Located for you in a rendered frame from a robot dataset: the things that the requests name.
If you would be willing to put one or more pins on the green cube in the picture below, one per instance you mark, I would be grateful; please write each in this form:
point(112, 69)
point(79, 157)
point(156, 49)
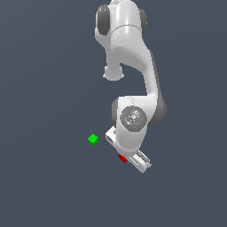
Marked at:
point(93, 139)

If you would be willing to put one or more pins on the red cube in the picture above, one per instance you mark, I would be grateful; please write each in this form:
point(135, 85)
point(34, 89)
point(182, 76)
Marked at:
point(122, 158)

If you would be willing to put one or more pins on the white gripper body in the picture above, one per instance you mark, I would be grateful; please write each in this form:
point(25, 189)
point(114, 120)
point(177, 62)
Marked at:
point(139, 162)

